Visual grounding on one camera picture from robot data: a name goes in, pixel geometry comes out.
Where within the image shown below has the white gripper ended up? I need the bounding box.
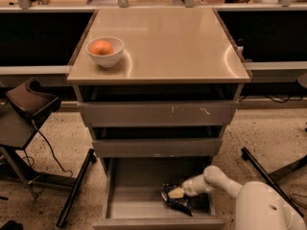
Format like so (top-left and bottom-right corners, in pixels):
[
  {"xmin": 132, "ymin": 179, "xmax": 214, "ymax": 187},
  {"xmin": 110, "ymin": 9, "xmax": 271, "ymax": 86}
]
[{"xmin": 168, "ymin": 174, "xmax": 214, "ymax": 199}]

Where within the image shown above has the blue chip bag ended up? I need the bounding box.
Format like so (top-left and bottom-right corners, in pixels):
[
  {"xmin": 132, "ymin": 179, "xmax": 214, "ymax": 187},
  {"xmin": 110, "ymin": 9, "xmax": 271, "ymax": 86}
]
[{"xmin": 161, "ymin": 183, "xmax": 193, "ymax": 217}]

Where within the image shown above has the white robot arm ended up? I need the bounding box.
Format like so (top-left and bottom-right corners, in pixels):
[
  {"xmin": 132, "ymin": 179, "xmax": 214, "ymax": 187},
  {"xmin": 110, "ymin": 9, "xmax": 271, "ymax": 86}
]
[{"xmin": 161, "ymin": 166, "xmax": 306, "ymax": 230}]

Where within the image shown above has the grey open bottom drawer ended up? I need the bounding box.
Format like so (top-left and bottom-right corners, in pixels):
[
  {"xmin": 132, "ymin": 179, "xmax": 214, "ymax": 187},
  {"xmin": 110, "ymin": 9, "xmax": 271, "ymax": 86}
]
[{"xmin": 93, "ymin": 157, "xmax": 224, "ymax": 230}]

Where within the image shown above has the grey middle drawer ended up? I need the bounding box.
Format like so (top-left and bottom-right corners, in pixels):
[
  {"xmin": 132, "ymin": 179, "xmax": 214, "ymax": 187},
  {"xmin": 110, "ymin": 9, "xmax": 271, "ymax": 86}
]
[{"xmin": 92, "ymin": 138, "xmax": 223, "ymax": 158}]

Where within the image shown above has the grey drawer cabinet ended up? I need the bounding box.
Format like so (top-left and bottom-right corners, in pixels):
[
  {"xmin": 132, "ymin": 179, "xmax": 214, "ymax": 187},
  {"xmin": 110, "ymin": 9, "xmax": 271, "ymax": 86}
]
[{"xmin": 66, "ymin": 7, "xmax": 251, "ymax": 230}]

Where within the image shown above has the grey top drawer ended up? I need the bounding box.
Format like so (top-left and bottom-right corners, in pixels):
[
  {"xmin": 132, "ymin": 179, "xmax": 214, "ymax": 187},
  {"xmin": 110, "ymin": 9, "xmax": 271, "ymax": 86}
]
[{"xmin": 78, "ymin": 101, "xmax": 238, "ymax": 127}]

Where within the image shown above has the black right stand leg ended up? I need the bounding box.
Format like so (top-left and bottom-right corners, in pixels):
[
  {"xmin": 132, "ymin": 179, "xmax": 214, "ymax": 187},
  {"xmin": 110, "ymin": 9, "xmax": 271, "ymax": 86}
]
[{"xmin": 241, "ymin": 148, "xmax": 307, "ymax": 217}]

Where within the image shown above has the black stand leg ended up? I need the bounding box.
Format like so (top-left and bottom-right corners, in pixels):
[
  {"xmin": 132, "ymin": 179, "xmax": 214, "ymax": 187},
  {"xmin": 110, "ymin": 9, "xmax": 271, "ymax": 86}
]
[
  {"xmin": 56, "ymin": 149, "xmax": 97, "ymax": 228},
  {"xmin": 241, "ymin": 148, "xmax": 307, "ymax": 217}
]

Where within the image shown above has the black left stand leg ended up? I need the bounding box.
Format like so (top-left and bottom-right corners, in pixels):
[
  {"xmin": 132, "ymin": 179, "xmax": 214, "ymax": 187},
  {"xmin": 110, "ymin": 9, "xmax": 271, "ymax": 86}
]
[{"xmin": 56, "ymin": 149, "xmax": 97, "ymax": 228}]

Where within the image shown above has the white ceramic bowl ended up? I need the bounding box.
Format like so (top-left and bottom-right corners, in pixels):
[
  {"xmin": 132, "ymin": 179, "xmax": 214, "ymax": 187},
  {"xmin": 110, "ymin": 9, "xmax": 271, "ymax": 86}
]
[{"xmin": 85, "ymin": 36, "xmax": 124, "ymax": 68}]

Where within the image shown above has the orange fruit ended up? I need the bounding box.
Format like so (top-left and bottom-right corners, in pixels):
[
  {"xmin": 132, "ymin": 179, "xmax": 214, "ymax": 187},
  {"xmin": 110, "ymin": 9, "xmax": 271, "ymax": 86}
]
[{"xmin": 89, "ymin": 40, "xmax": 114, "ymax": 56}]

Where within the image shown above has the small dark side table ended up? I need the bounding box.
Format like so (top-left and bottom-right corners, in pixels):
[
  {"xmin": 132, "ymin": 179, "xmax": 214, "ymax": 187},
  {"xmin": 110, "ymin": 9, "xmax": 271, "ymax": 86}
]
[{"xmin": 0, "ymin": 103, "xmax": 76, "ymax": 197}]

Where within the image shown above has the dark brown device holder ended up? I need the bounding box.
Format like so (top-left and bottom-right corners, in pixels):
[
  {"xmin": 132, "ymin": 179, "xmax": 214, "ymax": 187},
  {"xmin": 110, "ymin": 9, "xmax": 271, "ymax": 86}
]
[{"xmin": 6, "ymin": 78, "xmax": 61, "ymax": 127}]

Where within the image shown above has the black cable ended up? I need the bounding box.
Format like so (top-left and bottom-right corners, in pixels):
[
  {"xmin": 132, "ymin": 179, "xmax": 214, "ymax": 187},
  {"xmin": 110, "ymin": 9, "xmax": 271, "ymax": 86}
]
[{"xmin": 21, "ymin": 120, "xmax": 74, "ymax": 185}]

